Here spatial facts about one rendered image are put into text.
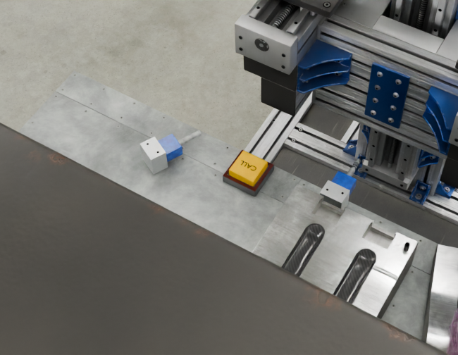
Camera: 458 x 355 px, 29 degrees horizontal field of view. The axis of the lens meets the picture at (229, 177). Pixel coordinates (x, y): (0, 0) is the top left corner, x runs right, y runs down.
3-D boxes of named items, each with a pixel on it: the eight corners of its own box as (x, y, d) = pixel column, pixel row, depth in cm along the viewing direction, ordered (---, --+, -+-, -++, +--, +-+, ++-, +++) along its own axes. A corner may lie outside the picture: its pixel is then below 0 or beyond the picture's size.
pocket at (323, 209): (321, 206, 175) (322, 195, 172) (345, 217, 174) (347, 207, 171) (310, 222, 173) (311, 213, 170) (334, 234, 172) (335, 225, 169)
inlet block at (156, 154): (194, 132, 193) (193, 117, 189) (206, 148, 191) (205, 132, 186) (142, 158, 190) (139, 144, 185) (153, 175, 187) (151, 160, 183)
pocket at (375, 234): (370, 229, 172) (372, 219, 169) (395, 241, 170) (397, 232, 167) (359, 246, 170) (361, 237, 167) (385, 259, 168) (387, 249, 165)
